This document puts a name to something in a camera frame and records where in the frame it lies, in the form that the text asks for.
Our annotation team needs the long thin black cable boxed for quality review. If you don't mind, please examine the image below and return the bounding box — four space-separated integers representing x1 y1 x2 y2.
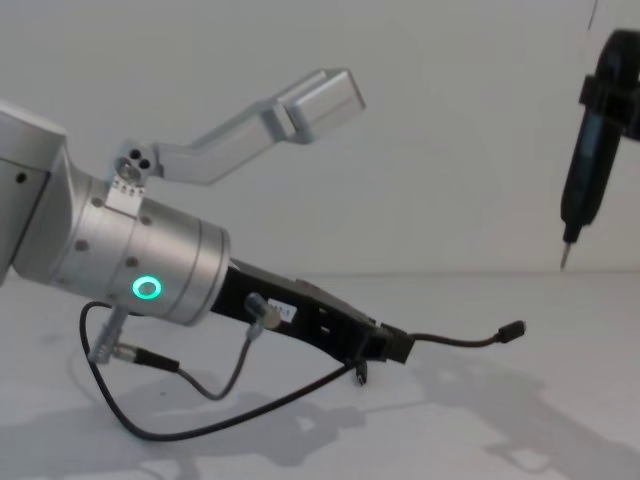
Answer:
77 298 371 442

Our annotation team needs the black corded tool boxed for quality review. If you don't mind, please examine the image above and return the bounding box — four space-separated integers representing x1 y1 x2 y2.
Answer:
557 0 640 272

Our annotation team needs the grey cable with silver plug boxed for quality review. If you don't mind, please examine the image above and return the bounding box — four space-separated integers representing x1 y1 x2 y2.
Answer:
87 292 282 401

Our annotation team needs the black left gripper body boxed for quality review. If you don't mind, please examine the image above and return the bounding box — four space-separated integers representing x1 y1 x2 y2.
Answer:
209 257 317 347

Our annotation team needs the short black cable with plug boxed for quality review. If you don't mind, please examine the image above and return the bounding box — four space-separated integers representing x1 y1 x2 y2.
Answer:
410 320 527 349

